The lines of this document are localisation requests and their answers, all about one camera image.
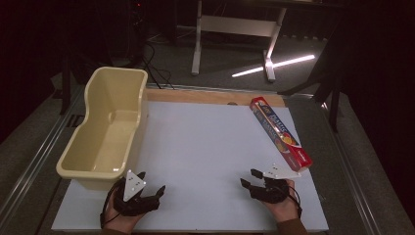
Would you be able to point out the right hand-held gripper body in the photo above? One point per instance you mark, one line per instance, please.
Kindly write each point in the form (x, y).
(274, 186)

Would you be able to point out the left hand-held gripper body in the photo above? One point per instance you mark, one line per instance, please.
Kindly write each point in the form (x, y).
(133, 199)

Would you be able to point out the long red blue wrap box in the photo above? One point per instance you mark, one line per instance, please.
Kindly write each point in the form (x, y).
(277, 130)

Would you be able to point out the cream plastic bin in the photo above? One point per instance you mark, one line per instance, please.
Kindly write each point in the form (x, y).
(107, 130)

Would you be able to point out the person's left hand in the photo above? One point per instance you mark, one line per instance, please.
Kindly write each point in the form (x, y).
(122, 220)

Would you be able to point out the person's right hand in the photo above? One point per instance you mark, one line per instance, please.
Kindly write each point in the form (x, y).
(284, 209)

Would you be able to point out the white table board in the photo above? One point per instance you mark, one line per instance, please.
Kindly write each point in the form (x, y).
(208, 147)

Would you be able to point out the black metal stand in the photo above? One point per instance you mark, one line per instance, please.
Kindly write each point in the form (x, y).
(67, 81)
(326, 81)

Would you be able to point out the metal floor rail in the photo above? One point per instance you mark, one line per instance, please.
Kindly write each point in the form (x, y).
(36, 160)
(349, 176)

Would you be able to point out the white metal desk frame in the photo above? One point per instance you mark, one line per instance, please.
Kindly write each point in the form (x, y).
(238, 27)

